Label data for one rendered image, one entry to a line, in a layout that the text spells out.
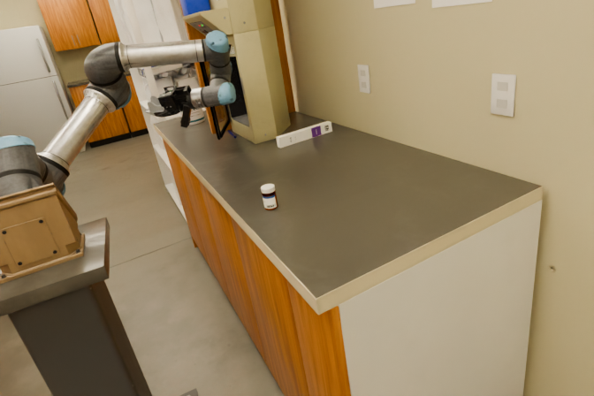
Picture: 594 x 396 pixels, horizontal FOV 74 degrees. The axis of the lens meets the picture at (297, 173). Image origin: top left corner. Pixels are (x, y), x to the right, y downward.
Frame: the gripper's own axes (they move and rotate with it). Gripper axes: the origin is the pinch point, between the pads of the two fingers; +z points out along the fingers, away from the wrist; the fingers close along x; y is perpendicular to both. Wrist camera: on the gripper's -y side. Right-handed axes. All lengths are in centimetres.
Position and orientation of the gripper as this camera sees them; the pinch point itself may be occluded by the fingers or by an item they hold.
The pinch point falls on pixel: (148, 111)
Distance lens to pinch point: 163.0
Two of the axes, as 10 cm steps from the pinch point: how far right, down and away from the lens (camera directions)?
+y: -2.4, -7.0, -6.8
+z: -9.7, 1.2, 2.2
